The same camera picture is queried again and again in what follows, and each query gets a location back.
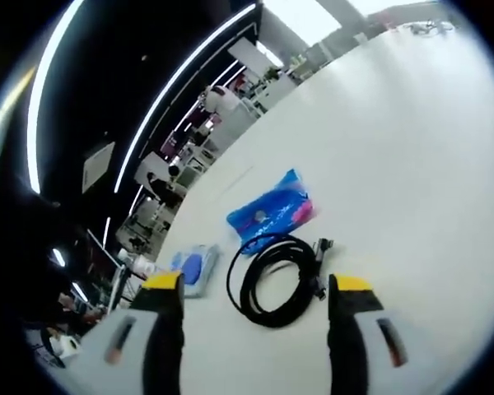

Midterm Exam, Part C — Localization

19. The blue cloth with plastic bag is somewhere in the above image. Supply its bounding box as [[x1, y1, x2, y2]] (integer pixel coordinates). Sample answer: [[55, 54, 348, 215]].
[[170, 243, 221, 298]]

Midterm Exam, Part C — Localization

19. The blue tissue packet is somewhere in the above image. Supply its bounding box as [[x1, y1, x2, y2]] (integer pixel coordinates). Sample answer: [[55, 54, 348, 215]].
[[226, 167, 319, 257]]

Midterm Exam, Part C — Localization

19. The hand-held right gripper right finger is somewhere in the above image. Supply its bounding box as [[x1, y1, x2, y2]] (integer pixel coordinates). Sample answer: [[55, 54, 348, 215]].
[[328, 274, 433, 395]]

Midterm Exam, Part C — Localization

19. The ceiling light strip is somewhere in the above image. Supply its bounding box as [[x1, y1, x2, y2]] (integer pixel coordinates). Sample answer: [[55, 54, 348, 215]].
[[26, 0, 87, 194], [114, 3, 259, 194]]

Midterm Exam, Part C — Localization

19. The white table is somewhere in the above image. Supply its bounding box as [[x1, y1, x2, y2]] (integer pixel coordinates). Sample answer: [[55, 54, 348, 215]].
[[127, 24, 494, 395]]

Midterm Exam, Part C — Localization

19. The white ceiling panel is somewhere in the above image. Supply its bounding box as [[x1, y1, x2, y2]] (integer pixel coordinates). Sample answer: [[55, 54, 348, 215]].
[[82, 142, 116, 194]]

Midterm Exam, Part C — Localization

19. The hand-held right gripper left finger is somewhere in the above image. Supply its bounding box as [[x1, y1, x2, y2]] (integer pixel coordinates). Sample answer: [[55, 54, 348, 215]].
[[65, 272, 186, 395]]

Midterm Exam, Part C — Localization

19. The black cable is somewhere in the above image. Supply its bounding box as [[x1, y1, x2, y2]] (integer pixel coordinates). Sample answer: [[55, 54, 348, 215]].
[[226, 233, 335, 328]]

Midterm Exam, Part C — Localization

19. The purple wall sign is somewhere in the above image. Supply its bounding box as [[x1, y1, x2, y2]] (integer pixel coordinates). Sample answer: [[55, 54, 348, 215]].
[[160, 131, 178, 156]]

